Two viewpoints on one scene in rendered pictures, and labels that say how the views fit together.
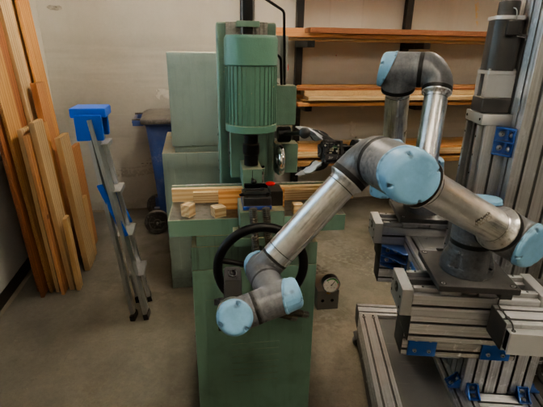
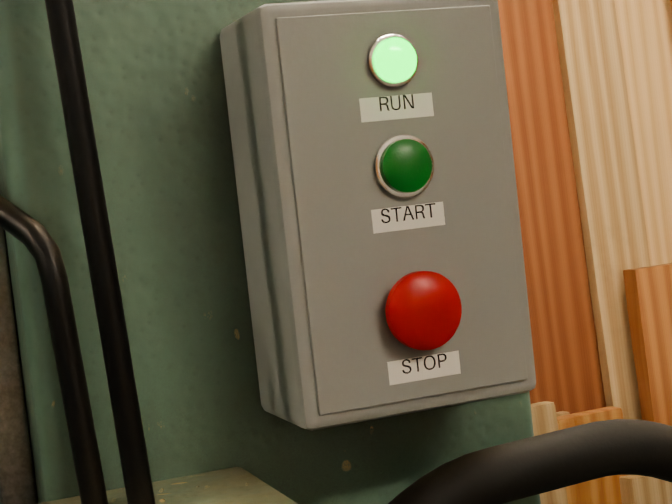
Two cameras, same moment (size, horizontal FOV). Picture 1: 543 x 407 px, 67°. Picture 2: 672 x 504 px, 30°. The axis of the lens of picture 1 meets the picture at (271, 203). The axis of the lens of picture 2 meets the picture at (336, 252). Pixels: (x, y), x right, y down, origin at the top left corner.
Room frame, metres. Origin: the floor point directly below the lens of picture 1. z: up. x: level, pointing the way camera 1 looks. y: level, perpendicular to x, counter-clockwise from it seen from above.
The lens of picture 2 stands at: (1.65, -0.51, 1.41)
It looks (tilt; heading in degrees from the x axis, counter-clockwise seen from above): 3 degrees down; 78
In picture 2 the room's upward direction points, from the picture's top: 6 degrees counter-clockwise
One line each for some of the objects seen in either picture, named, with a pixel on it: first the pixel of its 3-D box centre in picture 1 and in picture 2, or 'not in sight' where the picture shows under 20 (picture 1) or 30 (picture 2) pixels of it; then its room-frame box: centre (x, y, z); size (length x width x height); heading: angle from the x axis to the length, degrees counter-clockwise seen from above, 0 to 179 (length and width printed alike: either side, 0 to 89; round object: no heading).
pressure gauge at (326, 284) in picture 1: (330, 284); not in sight; (1.27, -0.21, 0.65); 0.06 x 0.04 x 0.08; 98
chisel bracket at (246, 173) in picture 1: (250, 175); not in sight; (1.46, 0.08, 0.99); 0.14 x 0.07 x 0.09; 8
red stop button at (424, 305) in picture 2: not in sight; (423, 310); (1.78, -0.06, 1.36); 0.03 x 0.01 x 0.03; 8
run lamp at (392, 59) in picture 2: not in sight; (395, 60); (1.78, -0.05, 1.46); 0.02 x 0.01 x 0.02; 8
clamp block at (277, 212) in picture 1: (260, 216); not in sight; (1.25, 0.04, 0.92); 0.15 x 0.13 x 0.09; 98
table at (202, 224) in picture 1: (257, 219); not in sight; (1.33, 0.05, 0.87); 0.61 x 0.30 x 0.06; 98
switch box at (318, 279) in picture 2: (278, 56); (377, 207); (1.78, -0.02, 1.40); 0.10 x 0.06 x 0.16; 8
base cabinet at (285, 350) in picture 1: (248, 306); not in sight; (1.56, 0.09, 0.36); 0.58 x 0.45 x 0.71; 8
